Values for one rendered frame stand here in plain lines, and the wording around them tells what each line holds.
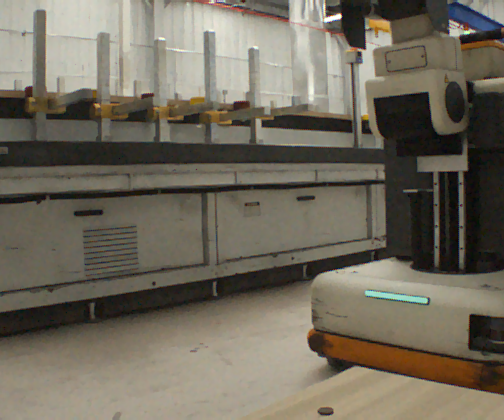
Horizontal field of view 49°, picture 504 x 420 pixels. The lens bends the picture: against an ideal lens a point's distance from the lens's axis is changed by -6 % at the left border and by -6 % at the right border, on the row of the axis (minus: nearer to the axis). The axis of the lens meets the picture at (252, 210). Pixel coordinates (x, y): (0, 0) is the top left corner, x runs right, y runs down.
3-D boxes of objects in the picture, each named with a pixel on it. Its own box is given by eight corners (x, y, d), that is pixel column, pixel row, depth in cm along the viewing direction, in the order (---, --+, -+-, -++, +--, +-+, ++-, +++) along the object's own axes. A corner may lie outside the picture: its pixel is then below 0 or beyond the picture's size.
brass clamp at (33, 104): (67, 112, 190) (66, 97, 190) (30, 111, 181) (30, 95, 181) (59, 114, 195) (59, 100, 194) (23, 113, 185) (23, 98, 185)
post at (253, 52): (262, 154, 255) (259, 46, 252) (256, 154, 253) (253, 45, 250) (256, 154, 258) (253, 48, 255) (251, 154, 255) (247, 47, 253)
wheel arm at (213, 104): (220, 111, 203) (219, 99, 203) (212, 111, 201) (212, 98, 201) (152, 123, 235) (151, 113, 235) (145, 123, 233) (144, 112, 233)
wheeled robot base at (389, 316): (423, 312, 209) (423, 246, 208) (591, 335, 163) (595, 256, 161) (301, 357, 164) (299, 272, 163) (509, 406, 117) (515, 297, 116)
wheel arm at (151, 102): (161, 108, 186) (161, 95, 186) (152, 108, 184) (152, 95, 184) (98, 122, 218) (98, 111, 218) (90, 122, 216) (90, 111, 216)
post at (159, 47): (168, 160, 221) (165, 37, 219) (160, 160, 219) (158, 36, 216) (163, 161, 224) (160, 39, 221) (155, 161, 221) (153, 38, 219)
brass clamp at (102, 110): (129, 118, 207) (129, 104, 207) (96, 116, 198) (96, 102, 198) (120, 119, 212) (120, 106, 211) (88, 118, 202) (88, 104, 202)
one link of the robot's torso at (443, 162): (427, 171, 164) (424, 87, 163) (518, 169, 143) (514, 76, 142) (374, 172, 146) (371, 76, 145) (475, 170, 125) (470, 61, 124)
